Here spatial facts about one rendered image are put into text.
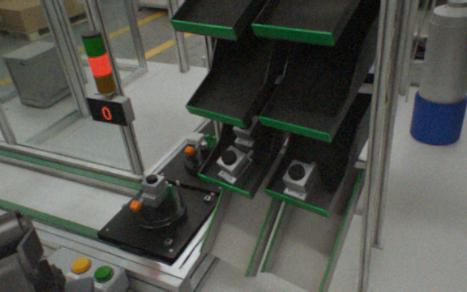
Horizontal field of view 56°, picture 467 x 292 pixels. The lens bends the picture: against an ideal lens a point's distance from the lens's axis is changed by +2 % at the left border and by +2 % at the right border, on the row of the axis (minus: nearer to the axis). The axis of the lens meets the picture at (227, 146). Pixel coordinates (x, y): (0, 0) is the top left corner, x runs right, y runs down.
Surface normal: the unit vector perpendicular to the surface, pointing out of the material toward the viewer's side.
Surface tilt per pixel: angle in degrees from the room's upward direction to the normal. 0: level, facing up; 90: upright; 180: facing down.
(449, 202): 0
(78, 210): 0
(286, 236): 45
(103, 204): 0
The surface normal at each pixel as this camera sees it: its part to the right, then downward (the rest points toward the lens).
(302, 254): -0.50, -0.25
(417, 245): -0.11, -0.84
